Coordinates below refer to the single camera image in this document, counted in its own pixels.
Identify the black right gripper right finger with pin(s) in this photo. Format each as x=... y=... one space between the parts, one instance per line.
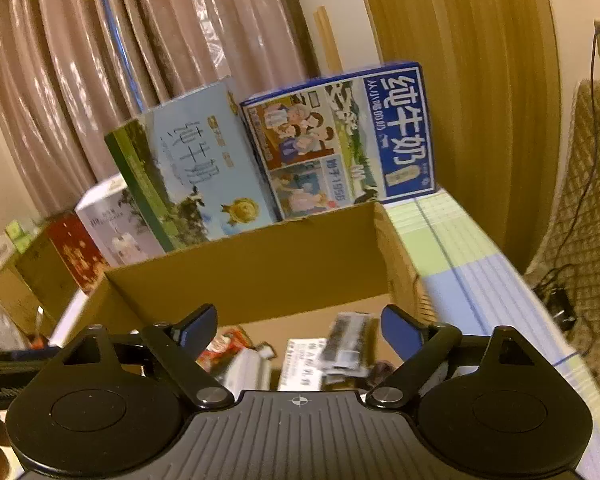
x=422 y=349

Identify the cardboard box on floor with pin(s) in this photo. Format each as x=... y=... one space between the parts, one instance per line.
x=38 y=278

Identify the clear sachet packets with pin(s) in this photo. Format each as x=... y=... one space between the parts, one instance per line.
x=347 y=349

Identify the checkered tablecloth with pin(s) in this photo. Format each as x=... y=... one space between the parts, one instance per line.
x=473 y=286

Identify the red candy packet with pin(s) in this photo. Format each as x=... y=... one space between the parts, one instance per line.
x=225 y=345

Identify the green blue milk carton box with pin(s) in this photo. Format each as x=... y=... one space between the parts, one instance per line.
x=192 y=168

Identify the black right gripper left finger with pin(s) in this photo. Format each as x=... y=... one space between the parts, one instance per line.
x=177 y=347

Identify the white humidifier box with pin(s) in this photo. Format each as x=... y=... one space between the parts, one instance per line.
x=112 y=218

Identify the beige curtain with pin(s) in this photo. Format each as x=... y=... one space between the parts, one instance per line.
x=73 y=70

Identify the red gift box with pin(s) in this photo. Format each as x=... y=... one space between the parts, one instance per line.
x=77 y=249

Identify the wooden sticks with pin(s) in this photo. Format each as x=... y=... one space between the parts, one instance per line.
x=328 y=40

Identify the white tube box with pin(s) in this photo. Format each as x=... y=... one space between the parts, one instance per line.
x=249 y=370

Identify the brown cardboard box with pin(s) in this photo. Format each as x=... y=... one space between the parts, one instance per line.
x=286 y=281

